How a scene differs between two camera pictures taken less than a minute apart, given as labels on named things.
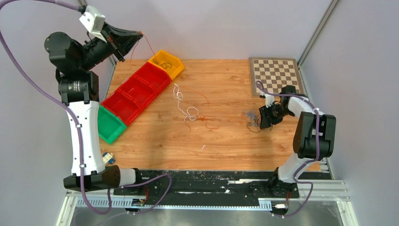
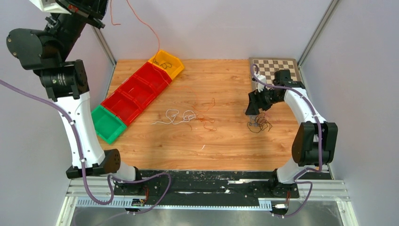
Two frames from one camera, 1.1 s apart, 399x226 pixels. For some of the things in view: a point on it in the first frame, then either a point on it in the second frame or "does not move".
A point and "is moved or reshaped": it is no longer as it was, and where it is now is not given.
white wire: x=192 y=112 -> x=188 y=116
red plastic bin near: x=124 y=107 does not move
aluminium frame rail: x=322 y=189 does not move
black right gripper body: x=273 y=114 -> x=266 y=98
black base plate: x=214 y=188 does not move
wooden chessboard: x=273 y=74 does not move
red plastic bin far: x=158 y=77 does not move
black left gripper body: x=112 y=43 -> x=76 y=6
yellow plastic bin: x=171 y=64 does not move
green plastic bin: x=109 y=126 does not move
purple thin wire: x=249 y=113 is moved or reshaped
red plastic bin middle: x=140 y=91 does not move
